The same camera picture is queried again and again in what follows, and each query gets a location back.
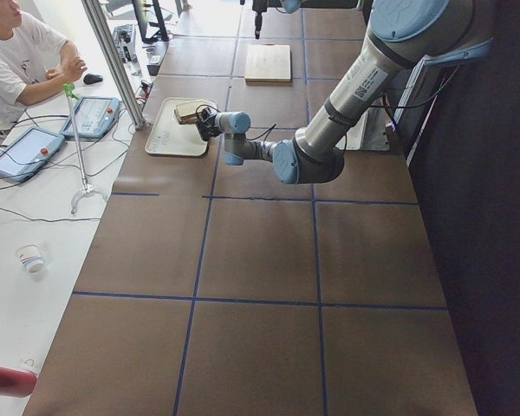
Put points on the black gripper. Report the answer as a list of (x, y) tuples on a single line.
[(258, 9), (208, 126)]

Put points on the white round plate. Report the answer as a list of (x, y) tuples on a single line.
[(186, 121)]

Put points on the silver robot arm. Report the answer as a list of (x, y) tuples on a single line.
[(399, 35), (289, 6)]

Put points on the wooden cutting board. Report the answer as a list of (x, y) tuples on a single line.
[(268, 62)]

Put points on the cream bear tray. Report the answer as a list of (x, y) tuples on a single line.
[(170, 138)]

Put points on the far teach pendant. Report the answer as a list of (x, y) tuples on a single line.
[(95, 116)]

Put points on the teach pendant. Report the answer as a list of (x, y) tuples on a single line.
[(30, 152), (95, 116)]

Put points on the black monitor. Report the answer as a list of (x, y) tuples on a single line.
[(151, 18)]

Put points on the keyboard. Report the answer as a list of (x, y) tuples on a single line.
[(124, 41)]

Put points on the black computer mouse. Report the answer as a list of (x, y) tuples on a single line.
[(91, 79)]

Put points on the near teach pendant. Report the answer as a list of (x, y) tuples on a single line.
[(30, 152)]

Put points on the person in white shirt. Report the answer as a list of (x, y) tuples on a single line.
[(36, 61)]

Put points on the paper cup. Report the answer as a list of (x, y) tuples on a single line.
[(30, 258)]

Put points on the red bottle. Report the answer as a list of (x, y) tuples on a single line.
[(14, 383)]

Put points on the green handled reacher grabber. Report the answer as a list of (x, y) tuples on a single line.
[(87, 189)]

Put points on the white camera mast base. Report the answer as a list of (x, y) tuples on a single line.
[(369, 134)]

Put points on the aluminium frame post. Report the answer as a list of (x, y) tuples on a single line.
[(98, 23)]

